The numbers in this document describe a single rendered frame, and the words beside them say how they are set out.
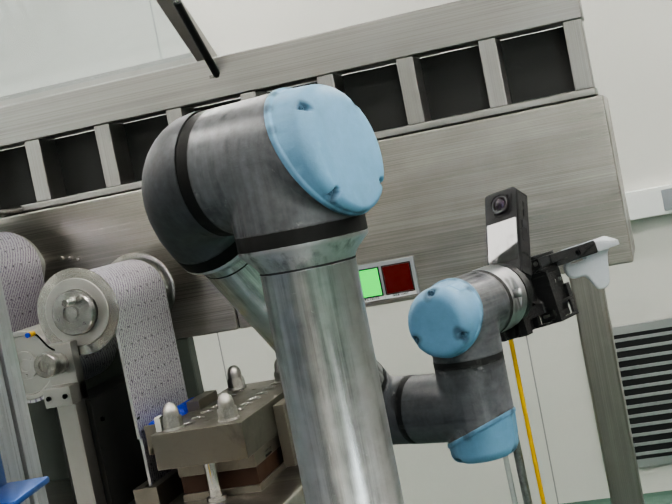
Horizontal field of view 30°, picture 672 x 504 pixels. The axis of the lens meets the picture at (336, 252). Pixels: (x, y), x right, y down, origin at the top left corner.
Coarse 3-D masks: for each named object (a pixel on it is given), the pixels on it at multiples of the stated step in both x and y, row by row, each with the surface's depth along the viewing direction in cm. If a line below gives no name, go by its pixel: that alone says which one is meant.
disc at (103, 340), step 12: (60, 276) 211; (72, 276) 210; (84, 276) 209; (96, 276) 209; (48, 288) 211; (108, 288) 209; (108, 300) 209; (108, 324) 209; (48, 336) 212; (108, 336) 210; (84, 348) 211; (96, 348) 210
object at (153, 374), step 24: (168, 312) 231; (120, 336) 210; (144, 336) 219; (168, 336) 230; (144, 360) 218; (168, 360) 228; (144, 384) 216; (168, 384) 226; (144, 408) 214; (144, 432) 213
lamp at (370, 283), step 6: (366, 270) 231; (372, 270) 231; (360, 276) 232; (366, 276) 231; (372, 276) 231; (378, 276) 231; (366, 282) 231; (372, 282) 231; (378, 282) 231; (366, 288) 232; (372, 288) 231; (378, 288) 231; (366, 294) 232; (372, 294) 231; (378, 294) 231
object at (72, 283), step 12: (60, 288) 210; (72, 288) 210; (84, 288) 209; (96, 288) 209; (48, 300) 211; (96, 300) 209; (48, 312) 211; (108, 312) 209; (48, 324) 212; (96, 324) 210; (60, 336) 211; (72, 336) 211; (84, 336) 210; (96, 336) 210
